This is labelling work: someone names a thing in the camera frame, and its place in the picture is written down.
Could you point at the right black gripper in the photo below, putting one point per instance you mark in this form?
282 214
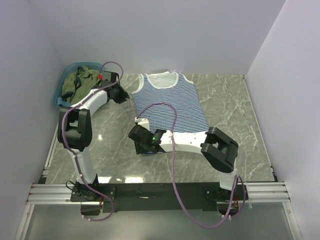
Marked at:
139 149

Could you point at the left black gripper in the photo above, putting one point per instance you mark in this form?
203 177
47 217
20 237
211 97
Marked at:
124 95

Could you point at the olive green tank top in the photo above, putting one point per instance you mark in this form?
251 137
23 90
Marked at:
78 84

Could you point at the blue white striped tank top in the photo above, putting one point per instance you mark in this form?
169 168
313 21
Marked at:
169 101

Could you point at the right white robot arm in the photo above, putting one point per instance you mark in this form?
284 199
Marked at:
218 148

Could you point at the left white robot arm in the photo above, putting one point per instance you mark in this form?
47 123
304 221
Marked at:
75 128

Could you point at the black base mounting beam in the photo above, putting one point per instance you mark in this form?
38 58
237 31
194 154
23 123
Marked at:
206 196

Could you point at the teal plastic laundry basket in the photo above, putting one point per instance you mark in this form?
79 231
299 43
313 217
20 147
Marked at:
69 69

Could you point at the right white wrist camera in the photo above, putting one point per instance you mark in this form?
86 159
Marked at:
142 122

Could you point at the aluminium extrusion frame rail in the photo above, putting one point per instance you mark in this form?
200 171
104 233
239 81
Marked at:
50 215

